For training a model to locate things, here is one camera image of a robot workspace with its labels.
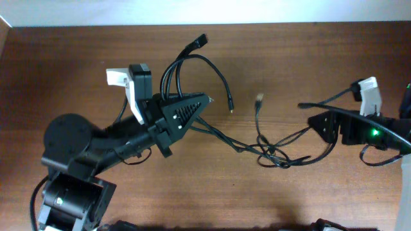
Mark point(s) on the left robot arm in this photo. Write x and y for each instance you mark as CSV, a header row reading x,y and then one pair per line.
x,y
76,151

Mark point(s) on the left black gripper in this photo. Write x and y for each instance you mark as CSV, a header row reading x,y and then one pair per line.
x,y
174,123

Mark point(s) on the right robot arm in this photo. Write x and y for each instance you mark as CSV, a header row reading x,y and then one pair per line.
x,y
369,127

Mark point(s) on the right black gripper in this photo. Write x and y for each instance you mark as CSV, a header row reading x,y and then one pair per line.
x,y
345,129

